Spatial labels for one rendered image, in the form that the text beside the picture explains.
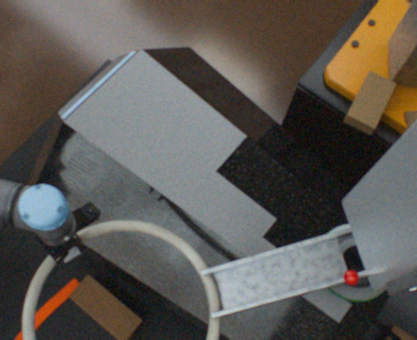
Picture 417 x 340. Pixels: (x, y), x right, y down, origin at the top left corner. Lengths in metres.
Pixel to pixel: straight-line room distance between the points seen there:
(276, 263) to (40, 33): 2.01
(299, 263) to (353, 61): 0.85
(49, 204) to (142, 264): 0.61
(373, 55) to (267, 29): 1.07
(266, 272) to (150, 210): 0.41
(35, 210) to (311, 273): 0.69
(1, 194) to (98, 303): 1.15
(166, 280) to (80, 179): 0.41
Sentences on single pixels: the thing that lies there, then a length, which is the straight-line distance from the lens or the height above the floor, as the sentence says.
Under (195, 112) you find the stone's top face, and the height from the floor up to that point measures 0.87.
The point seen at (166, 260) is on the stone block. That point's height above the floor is 0.74.
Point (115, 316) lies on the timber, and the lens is 2.16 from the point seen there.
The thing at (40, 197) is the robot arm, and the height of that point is 1.29.
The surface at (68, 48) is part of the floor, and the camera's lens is 2.84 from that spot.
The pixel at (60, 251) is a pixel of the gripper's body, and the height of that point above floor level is 1.06.
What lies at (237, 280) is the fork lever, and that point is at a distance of 1.34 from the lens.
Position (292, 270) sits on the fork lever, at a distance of 1.33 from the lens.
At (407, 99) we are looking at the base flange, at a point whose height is 0.78.
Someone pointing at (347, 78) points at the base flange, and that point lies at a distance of 1.85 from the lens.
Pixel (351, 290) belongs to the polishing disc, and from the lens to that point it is 1.46.
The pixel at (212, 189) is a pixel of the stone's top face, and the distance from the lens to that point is 1.49.
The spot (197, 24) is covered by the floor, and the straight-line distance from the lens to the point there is 2.88.
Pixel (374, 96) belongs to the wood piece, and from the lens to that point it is 1.78.
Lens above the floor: 2.27
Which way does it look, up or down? 68 degrees down
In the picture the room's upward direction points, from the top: 8 degrees clockwise
